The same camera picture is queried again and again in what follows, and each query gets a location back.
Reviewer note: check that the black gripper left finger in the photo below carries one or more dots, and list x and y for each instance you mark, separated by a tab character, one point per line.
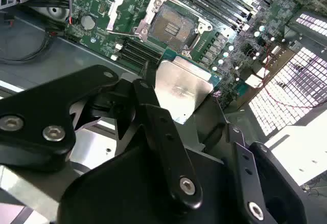
38	111

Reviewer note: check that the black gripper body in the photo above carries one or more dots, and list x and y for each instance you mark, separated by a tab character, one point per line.
122	190

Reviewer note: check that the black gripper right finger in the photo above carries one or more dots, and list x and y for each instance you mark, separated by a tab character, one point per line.
249	183

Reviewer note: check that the silver CPU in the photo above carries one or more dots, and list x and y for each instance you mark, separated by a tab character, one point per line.
178	86

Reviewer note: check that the metal socket cover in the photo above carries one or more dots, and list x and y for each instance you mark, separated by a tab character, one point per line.
116	7

